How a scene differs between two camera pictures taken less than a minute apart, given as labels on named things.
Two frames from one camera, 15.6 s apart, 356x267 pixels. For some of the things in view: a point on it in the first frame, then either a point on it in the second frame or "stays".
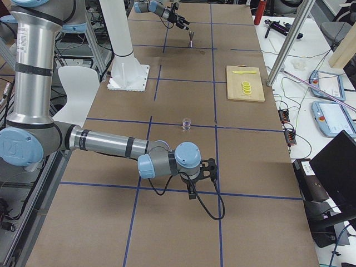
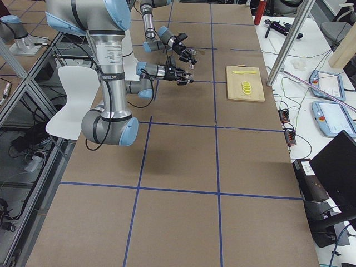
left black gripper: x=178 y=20 -> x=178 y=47
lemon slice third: x=247 y=89 stays
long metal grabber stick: x=320 y=90 stays
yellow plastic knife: x=242 y=72 stays
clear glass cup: x=187 y=123 -> x=189 y=75
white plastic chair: x=80 y=84 stays
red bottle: x=262 y=5 stays
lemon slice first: x=246 y=83 stays
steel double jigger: x=191 y=34 -> x=192 y=59
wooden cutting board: x=244 y=83 stays
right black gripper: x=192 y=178 -> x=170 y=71
